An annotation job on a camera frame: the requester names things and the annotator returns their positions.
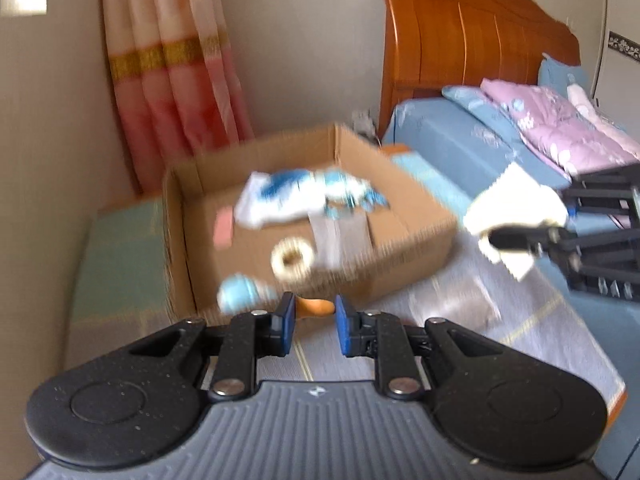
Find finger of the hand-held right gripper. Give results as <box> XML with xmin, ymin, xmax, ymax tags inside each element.
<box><xmin>562</xmin><ymin>162</ymin><xmax>640</xmax><ymax>221</ymax></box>
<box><xmin>487</xmin><ymin>225</ymin><xmax>640</xmax><ymax>303</ymax></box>

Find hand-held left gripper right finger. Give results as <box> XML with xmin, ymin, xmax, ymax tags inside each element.
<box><xmin>334</xmin><ymin>294</ymin><xmax>501</xmax><ymax>401</ymax></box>

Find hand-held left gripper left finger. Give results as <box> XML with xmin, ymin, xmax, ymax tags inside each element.
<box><xmin>127</xmin><ymin>291</ymin><xmax>297</xmax><ymax>403</ymax></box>

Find orange soft object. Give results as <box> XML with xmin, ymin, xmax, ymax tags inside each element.
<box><xmin>294</xmin><ymin>296</ymin><xmax>337</xmax><ymax>320</ymax></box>

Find cream knitted cloth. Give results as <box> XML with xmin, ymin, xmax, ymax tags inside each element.
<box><xmin>462</xmin><ymin>162</ymin><xmax>571</xmax><ymax>281</ymax></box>

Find grey drawstring pouch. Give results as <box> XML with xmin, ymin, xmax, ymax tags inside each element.
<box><xmin>307</xmin><ymin>210</ymin><xmax>377</xmax><ymax>269</ymax></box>

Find cardboard box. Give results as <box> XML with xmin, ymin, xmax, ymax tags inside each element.
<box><xmin>162</xmin><ymin>122</ymin><xmax>458</xmax><ymax>322</ymax></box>

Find white pouch with teal tassel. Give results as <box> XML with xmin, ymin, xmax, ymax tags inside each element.
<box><xmin>234</xmin><ymin>169</ymin><xmax>391</xmax><ymax>229</ymax></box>

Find light blue soft ball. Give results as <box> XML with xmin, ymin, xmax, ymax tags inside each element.
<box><xmin>217</xmin><ymin>274</ymin><xmax>276</xmax><ymax>313</ymax></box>

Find cream soft toy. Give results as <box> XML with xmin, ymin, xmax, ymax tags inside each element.
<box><xmin>567</xmin><ymin>82</ymin><xmax>603</xmax><ymax>113</ymax></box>

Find white tape roll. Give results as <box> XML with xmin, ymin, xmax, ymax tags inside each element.
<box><xmin>270</xmin><ymin>237</ymin><xmax>316</xmax><ymax>281</ymax></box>

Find pink folded quilt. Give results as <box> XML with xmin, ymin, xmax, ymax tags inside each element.
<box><xmin>481</xmin><ymin>79</ymin><xmax>640</xmax><ymax>177</ymax></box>

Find white wardrobe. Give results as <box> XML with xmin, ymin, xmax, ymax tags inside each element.
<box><xmin>595</xmin><ymin>0</ymin><xmax>640</xmax><ymax>133</ymax></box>

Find blue floral pillow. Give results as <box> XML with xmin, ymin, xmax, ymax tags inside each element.
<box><xmin>442</xmin><ymin>85</ymin><xmax>573</xmax><ymax>188</ymax></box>

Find plain blue pillow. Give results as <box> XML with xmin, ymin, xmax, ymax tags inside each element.
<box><xmin>537</xmin><ymin>55</ymin><xmax>591</xmax><ymax>97</ymax></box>

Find white power plug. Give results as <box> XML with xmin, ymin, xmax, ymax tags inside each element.
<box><xmin>350</xmin><ymin>110</ymin><xmax>377</xmax><ymax>137</ymax></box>

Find wooden bed headboard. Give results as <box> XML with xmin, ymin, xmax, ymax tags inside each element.
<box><xmin>374</xmin><ymin>0</ymin><xmax>583</xmax><ymax>133</ymax></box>

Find pink patterned curtain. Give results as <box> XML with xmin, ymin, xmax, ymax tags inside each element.
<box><xmin>101</xmin><ymin>0</ymin><xmax>256</xmax><ymax>195</ymax></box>

